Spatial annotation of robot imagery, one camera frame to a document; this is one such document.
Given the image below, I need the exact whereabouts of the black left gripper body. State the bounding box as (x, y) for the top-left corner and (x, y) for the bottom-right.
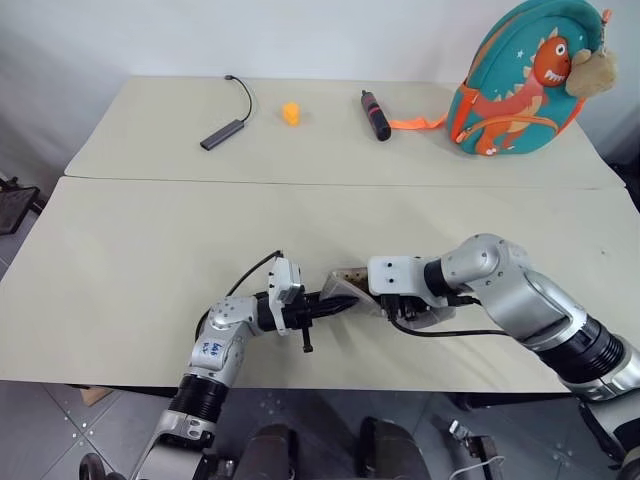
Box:
(282, 289), (321, 354)

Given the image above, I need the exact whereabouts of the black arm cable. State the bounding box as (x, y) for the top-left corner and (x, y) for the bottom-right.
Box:
(389, 293), (522, 338)
(224, 249), (284, 297)

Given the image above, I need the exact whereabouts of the grey USB hub with cable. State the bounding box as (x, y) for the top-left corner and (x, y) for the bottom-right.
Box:
(200, 74), (254, 152)

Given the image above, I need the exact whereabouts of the black metal bracket on floor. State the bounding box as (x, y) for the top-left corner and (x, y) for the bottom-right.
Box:
(446, 418), (497, 462)

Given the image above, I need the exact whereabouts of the black marker with red band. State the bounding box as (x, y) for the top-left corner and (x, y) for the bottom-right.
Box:
(360, 89), (393, 143)

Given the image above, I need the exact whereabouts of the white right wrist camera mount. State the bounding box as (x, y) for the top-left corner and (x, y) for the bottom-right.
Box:
(367, 255), (427, 298)

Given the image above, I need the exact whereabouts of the black object beside table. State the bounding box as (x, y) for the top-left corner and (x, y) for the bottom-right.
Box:
(606, 158), (640, 213)

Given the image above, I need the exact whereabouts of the teal dinosaur backpack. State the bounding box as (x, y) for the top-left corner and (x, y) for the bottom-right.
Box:
(388, 0), (610, 159)

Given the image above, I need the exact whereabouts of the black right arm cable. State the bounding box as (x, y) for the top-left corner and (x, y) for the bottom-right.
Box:
(389, 293), (522, 338)

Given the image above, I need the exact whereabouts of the small clear plastic packet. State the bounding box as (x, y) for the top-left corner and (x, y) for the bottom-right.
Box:
(319, 266), (457, 332)

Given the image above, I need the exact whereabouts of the dark rounded robot knee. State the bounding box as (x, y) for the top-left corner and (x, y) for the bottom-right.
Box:
(358, 416), (432, 480)

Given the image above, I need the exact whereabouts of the brown cardboard piece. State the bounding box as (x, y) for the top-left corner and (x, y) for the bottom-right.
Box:
(79, 386), (112, 406)

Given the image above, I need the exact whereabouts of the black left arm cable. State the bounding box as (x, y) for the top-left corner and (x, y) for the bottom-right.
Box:
(224, 249), (284, 297)

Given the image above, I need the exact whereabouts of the white floor cable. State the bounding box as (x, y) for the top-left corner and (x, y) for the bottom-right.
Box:
(452, 456), (507, 480)

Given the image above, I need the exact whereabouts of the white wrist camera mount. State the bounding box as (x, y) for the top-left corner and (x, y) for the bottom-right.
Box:
(367, 255), (427, 298)
(266, 256), (307, 337)

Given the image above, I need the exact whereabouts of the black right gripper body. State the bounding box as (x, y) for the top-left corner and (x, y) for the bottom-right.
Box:
(375, 292), (437, 322)

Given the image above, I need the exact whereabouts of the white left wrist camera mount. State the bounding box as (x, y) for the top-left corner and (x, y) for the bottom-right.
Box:
(266, 256), (307, 337)

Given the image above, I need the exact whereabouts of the beige plush keychain toy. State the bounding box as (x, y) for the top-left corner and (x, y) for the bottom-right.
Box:
(564, 47), (619, 99)

